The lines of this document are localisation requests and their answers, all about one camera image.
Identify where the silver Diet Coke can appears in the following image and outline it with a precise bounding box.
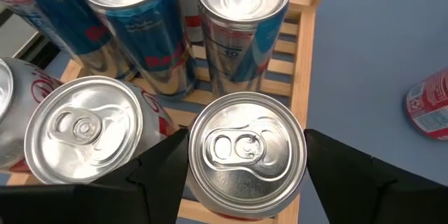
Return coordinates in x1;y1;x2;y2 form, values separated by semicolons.
0;57;64;174
187;91;308;222
23;75;179;186

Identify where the wooden slatted shelf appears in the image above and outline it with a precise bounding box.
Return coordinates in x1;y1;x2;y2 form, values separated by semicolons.
0;0;333;224

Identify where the red Fanta strawberry can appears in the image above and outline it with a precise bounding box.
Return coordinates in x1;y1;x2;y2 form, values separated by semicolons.
405;69;448;141

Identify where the blue silver Red Bull can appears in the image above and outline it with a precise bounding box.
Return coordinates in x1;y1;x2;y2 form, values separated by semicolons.
195;0;292;97
76;0;197;99
0;0;137;81

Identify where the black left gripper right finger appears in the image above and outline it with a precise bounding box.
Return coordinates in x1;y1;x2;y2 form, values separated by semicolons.
303;128;448;224

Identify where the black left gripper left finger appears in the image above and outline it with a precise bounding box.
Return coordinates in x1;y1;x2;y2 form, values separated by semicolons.
0;127;190;224

